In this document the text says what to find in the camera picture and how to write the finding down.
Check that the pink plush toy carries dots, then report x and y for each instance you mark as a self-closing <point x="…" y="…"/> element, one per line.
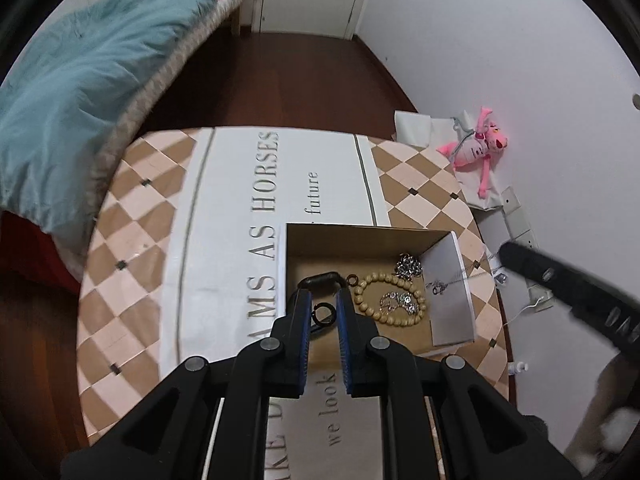
<point x="475" y="147"/>

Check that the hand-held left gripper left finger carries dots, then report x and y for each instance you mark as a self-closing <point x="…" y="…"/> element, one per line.
<point x="301" y="340"/>

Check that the wooden bed leg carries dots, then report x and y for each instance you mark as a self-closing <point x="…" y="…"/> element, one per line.
<point x="235" y="20"/>

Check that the red bed sheet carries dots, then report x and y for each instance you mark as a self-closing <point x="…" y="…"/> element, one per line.
<point x="30" y="250"/>

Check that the light blue blanket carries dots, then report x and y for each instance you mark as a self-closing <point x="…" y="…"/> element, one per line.
<point x="75" y="100"/>

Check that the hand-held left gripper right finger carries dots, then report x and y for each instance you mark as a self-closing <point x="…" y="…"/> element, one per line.
<point x="345" y="340"/>

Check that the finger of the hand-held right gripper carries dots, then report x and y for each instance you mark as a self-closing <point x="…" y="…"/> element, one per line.
<point x="550" y="275"/>

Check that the white power strip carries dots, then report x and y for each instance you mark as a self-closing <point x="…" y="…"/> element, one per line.
<point x="520" y="225"/>

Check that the cardboard box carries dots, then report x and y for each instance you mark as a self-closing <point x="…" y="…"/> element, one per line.
<point x="450" y="310"/>

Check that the person's right forearm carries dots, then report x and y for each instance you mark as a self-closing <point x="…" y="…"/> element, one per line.
<point x="595" y="410"/>

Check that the checkered lettered tablecloth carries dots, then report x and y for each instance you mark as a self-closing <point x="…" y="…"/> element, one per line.
<point x="225" y="210"/>

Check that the black wristband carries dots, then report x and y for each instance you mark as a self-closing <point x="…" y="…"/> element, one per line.
<point x="320" y="277"/>

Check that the patterned bed mattress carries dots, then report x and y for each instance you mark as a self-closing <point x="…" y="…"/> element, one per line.
<point x="165" y="75"/>

